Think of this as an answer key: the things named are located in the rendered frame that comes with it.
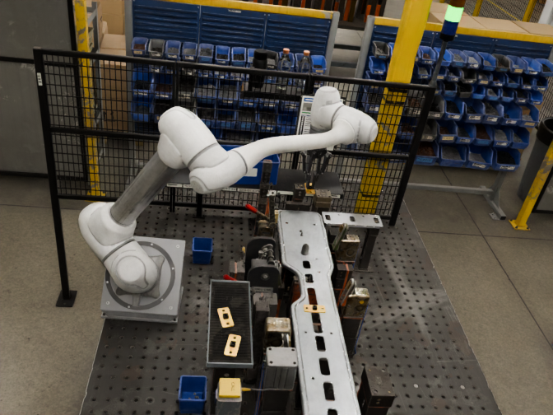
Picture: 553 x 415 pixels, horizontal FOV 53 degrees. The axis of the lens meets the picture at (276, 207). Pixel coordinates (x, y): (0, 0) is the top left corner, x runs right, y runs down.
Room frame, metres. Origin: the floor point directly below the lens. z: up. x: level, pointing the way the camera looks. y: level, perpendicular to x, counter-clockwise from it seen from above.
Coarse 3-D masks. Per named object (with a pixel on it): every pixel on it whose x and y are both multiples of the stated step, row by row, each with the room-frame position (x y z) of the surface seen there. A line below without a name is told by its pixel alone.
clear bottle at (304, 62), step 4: (304, 52) 2.64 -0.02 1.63; (308, 52) 2.64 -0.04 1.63; (304, 56) 2.64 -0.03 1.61; (308, 56) 2.64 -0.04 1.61; (300, 60) 2.64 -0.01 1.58; (304, 60) 2.63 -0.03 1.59; (308, 60) 2.64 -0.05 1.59; (300, 64) 2.63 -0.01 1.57; (304, 64) 2.62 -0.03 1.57; (308, 64) 2.63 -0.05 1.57; (300, 68) 2.62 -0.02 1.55; (304, 68) 2.62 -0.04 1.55; (308, 68) 2.63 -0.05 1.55; (304, 72) 2.62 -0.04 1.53; (308, 72) 2.63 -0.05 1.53; (296, 80) 2.64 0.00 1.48; (300, 80) 2.62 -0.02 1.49; (304, 80) 2.62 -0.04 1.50; (296, 84) 2.63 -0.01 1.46; (300, 84) 2.62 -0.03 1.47; (300, 88) 2.62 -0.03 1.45
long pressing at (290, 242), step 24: (288, 216) 2.15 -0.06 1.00; (312, 216) 2.18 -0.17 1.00; (288, 240) 1.96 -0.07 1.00; (312, 240) 1.99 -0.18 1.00; (288, 264) 1.79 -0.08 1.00; (312, 264) 1.82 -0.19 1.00; (312, 312) 1.54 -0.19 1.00; (336, 312) 1.56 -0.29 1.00; (312, 336) 1.41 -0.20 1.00; (336, 336) 1.43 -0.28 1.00; (312, 360) 1.30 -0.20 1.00; (336, 360) 1.32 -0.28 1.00; (312, 384) 1.20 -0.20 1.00; (336, 384) 1.22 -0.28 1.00; (312, 408) 1.11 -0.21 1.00; (336, 408) 1.12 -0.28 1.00
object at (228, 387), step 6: (222, 378) 1.04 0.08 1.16; (228, 378) 1.05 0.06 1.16; (222, 384) 1.02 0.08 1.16; (228, 384) 1.03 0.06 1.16; (234, 384) 1.03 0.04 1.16; (222, 390) 1.00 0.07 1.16; (228, 390) 1.00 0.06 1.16; (234, 390) 1.01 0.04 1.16; (222, 396) 0.99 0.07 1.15; (228, 396) 0.99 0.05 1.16; (234, 396) 0.99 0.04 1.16
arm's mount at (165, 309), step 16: (144, 240) 1.85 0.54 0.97; (160, 240) 1.86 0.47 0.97; (176, 240) 1.87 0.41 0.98; (176, 256) 1.82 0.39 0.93; (176, 272) 1.78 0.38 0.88; (112, 288) 1.68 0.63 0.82; (160, 288) 1.72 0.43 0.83; (176, 288) 1.73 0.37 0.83; (112, 304) 1.64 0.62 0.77; (128, 304) 1.65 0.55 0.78; (144, 304) 1.66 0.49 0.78; (160, 304) 1.67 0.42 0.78; (176, 304) 1.68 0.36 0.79; (144, 320) 1.64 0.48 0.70; (160, 320) 1.65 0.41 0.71; (176, 320) 1.66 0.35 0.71
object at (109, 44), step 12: (72, 0) 4.95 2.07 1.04; (108, 36) 5.01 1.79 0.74; (120, 36) 5.07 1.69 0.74; (108, 48) 4.72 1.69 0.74; (120, 48) 4.76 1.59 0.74; (108, 72) 4.33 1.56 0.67; (108, 84) 4.33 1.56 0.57; (120, 84) 4.35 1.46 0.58; (96, 96) 4.47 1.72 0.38; (108, 96) 4.33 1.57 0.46; (120, 96) 4.35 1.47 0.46; (108, 108) 4.33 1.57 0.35; (120, 108) 4.35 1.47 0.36; (108, 120) 4.33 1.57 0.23
